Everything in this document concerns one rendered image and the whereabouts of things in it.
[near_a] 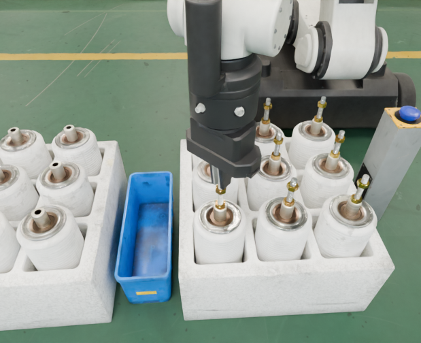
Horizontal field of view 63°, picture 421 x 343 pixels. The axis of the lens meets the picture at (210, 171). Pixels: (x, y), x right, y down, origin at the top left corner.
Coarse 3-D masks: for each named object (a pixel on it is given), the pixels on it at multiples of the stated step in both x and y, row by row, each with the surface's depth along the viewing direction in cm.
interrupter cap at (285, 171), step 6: (264, 156) 72; (264, 162) 70; (282, 162) 70; (288, 162) 70; (264, 168) 69; (282, 168) 69; (288, 168) 69; (258, 174) 68; (264, 174) 68; (270, 174) 68; (276, 174) 68; (282, 174) 68; (288, 174) 68; (270, 180) 67; (276, 180) 66; (282, 180) 67
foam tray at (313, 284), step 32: (288, 160) 82; (192, 192) 80; (352, 192) 74; (192, 224) 68; (192, 256) 63; (256, 256) 63; (320, 256) 63; (384, 256) 63; (192, 288) 62; (224, 288) 63; (256, 288) 64; (288, 288) 64; (320, 288) 65; (352, 288) 66
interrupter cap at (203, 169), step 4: (200, 164) 70; (204, 164) 70; (208, 164) 70; (200, 168) 69; (204, 168) 69; (208, 168) 69; (200, 172) 68; (204, 172) 68; (208, 172) 69; (200, 176) 67; (204, 176) 67; (208, 176) 67; (204, 180) 67; (208, 180) 66
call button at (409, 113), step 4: (404, 108) 71; (408, 108) 71; (412, 108) 71; (416, 108) 71; (400, 112) 71; (404, 112) 70; (408, 112) 70; (412, 112) 70; (416, 112) 70; (420, 112) 70; (404, 116) 70; (408, 116) 69; (412, 116) 69; (416, 116) 69; (408, 120) 70; (412, 120) 70
